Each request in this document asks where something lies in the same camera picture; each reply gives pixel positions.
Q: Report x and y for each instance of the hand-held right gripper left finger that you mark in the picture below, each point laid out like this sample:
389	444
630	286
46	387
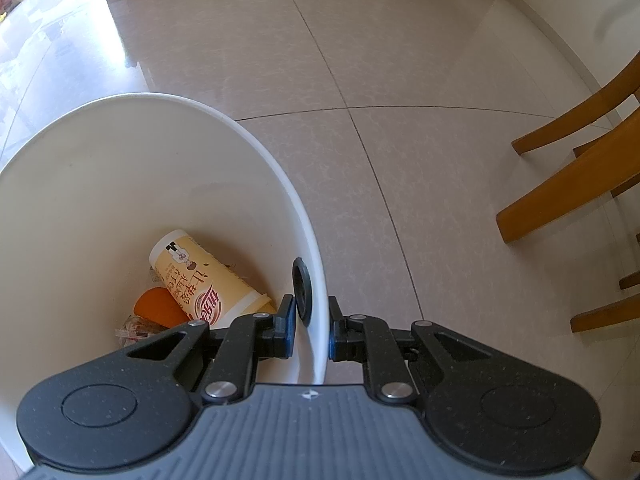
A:
289	327

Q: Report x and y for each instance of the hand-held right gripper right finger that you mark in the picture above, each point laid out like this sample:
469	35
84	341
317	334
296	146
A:
332	340

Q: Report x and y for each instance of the yellow printed paper cup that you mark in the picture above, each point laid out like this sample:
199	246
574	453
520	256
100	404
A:
200	275

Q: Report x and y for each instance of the orange plastic piece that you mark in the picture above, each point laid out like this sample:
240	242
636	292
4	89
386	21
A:
160	307

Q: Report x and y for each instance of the clear plastic snack wrapper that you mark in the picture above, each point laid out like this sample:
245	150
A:
137	331

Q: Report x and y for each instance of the white plastic bucket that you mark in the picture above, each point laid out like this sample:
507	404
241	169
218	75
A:
100	185

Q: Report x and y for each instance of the wooden chair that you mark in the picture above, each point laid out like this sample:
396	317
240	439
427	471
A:
605	315

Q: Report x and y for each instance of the wooden chair legs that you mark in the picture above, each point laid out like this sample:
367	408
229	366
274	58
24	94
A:
565	190

